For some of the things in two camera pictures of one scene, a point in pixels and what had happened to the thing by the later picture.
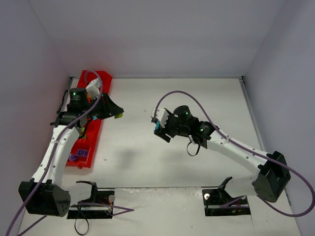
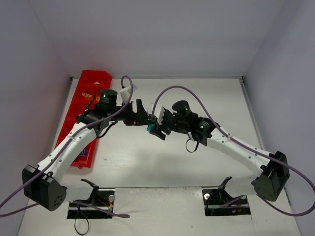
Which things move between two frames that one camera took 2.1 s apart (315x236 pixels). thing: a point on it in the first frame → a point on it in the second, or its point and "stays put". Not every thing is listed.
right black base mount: x=219 y=197 stays put
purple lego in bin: x=83 y=152 stays put
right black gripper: x=163 y=134 stays put
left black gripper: x=105 y=104 → x=134 y=112
